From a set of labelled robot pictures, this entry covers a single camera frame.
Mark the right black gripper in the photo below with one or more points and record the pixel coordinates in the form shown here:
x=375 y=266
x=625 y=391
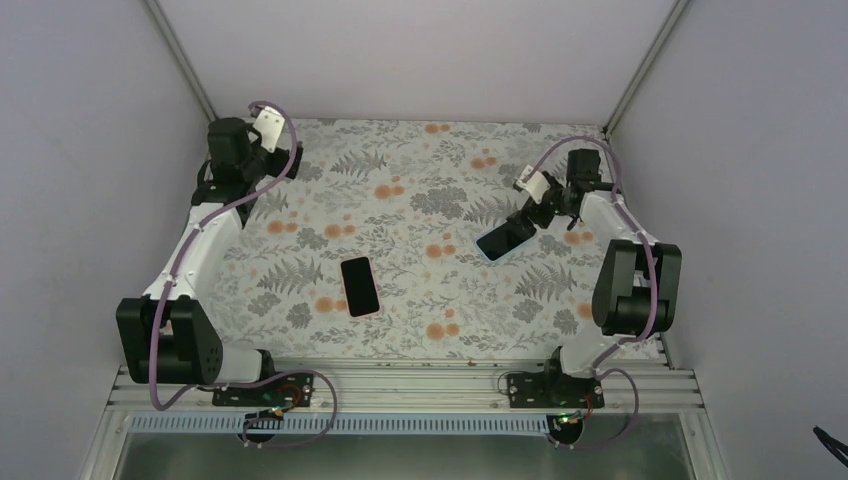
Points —
x=543 y=219

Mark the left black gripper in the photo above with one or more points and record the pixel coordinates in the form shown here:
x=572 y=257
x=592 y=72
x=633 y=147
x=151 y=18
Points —
x=280 y=166

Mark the light blue phone case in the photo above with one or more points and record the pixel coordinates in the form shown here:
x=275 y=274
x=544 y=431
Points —
x=507 y=242

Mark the teal smartphone black screen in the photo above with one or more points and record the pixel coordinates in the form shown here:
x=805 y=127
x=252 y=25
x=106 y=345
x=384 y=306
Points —
x=360 y=287

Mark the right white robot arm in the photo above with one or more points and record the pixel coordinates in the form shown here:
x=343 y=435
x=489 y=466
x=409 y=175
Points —
x=635 y=294

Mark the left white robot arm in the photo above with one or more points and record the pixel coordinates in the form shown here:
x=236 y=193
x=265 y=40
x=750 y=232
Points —
x=167 y=333

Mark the floral patterned table mat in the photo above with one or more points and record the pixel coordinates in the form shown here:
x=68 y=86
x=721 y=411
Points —
x=370 y=252

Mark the black object bottom right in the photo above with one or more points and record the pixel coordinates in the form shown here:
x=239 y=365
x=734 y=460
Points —
x=834 y=446

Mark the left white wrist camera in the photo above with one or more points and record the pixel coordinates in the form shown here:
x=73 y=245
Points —
x=269 y=124

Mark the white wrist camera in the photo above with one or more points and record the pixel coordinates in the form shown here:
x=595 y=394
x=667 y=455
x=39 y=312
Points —
x=534 y=182
x=269 y=124

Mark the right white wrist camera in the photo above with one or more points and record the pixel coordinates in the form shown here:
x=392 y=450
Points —
x=534 y=182

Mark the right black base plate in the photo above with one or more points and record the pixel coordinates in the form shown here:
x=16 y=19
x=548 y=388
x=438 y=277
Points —
x=539 y=390

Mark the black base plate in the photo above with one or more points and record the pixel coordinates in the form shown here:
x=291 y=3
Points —
x=293 y=390
x=539 y=390

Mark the aluminium rail frame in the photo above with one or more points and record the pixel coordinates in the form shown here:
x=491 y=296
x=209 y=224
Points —
x=450 y=387

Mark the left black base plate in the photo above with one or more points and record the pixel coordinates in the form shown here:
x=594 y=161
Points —
x=293 y=390

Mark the grey slotted cable duct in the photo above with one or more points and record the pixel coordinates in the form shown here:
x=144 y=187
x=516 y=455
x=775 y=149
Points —
x=344 y=423

